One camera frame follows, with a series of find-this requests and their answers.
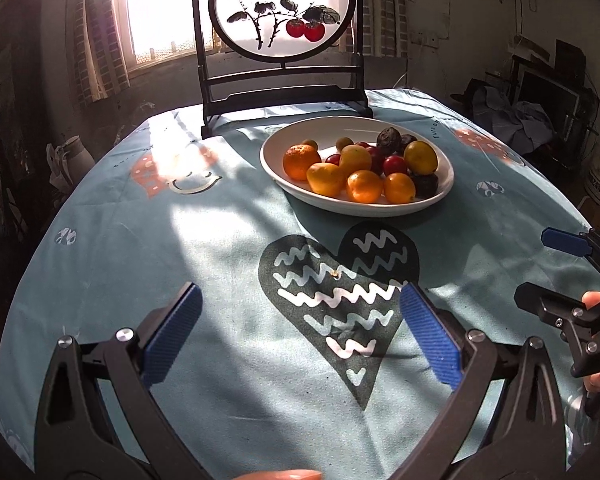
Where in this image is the person's left hand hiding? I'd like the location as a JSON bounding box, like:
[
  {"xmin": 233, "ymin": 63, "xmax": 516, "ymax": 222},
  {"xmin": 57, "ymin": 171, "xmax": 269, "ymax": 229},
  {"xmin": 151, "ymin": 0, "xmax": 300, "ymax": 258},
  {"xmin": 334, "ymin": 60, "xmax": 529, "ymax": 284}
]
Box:
[{"xmin": 239, "ymin": 469, "xmax": 324, "ymax": 480}]

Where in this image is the blue cloth pile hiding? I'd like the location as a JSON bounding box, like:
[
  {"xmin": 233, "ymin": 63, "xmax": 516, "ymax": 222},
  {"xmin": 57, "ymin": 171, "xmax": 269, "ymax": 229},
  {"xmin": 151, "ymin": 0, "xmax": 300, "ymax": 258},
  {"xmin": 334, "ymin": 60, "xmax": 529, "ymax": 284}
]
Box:
[{"xmin": 472, "ymin": 85, "xmax": 554, "ymax": 154}]

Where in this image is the person's right hand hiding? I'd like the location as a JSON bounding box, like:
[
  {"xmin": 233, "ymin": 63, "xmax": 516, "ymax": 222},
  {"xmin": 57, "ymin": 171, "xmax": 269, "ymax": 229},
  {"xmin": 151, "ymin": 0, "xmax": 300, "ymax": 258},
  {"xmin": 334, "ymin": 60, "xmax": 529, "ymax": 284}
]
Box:
[{"xmin": 581, "ymin": 290, "xmax": 600, "ymax": 394}]

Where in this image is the orange tangerine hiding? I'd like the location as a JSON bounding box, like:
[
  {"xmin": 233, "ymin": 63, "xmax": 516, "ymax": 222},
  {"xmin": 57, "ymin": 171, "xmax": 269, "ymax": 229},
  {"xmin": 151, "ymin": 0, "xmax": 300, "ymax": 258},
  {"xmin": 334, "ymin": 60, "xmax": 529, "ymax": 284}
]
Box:
[{"xmin": 282, "ymin": 144, "xmax": 321, "ymax": 181}]

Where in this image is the white oval plate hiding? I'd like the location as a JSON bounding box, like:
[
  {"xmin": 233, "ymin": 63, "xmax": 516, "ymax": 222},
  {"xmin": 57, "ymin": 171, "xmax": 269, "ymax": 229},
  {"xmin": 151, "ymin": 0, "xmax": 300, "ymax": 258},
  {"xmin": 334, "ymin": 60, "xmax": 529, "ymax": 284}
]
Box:
[{"xmin": 259, "ymin": 116, "xmax": 455, "ymax": 218}]

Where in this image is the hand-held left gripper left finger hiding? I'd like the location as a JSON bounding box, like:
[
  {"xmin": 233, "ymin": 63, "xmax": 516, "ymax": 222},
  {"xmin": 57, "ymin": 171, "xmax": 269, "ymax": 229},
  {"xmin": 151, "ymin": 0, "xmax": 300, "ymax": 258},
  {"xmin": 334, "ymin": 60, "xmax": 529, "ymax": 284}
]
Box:
[{"xmin": 34, "ymin": 281, "xmax": 216, "ymax": 480}]

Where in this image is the black monitor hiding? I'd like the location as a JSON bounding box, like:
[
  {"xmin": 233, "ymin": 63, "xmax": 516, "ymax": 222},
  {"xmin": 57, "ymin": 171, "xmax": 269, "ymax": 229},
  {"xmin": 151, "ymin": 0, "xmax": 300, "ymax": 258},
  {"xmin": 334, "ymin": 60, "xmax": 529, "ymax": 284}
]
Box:
[{"xmin": 510, "ymin": 40, "xmax": 597, "ymax": 147}]

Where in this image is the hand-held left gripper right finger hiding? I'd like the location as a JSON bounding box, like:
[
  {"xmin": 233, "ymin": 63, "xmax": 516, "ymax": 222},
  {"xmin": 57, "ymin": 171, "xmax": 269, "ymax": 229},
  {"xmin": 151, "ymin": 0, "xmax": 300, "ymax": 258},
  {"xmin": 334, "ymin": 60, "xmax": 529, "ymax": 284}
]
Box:
[{"xmin": 392, "ymin": 282, "xmax": 568, "ymax": 480}]

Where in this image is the white jug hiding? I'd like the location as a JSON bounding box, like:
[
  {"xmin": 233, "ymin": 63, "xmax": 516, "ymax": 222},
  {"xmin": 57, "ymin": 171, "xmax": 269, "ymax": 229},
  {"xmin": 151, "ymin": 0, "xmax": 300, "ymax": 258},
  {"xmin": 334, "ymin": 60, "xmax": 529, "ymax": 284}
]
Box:
[{"xmin": 47, "ymin": 136, "xmax": 96, "ymax": 193}]

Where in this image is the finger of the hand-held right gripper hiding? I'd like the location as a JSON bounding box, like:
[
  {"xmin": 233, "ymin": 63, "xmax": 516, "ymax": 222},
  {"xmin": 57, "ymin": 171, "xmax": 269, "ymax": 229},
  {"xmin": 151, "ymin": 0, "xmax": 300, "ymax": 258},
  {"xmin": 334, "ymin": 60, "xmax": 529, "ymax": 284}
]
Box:
[
  {"xmin": 541, "ymin": 226, "xmax": 600, "ymax": 287},
  {"xmin": 513, "ymin": 281, "xmax": 600, "ymax": 332}
]

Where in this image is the bright window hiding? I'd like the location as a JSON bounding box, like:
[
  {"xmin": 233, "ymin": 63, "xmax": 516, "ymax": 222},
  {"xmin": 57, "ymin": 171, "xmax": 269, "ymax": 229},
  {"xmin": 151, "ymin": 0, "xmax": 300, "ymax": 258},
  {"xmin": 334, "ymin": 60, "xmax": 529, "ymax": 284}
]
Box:
[{"xmin": 100, "ymin": 0, "xmax": 216, "ymax": 68}]

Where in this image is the round painted screen black stand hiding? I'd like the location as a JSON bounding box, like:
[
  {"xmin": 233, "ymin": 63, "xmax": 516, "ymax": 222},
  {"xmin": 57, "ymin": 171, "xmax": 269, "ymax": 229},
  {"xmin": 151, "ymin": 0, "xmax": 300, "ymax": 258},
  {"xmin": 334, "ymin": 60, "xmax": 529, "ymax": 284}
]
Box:
[{"xmin": 190, "ymin": 0, "xmax": 376, "ymax": 140}]

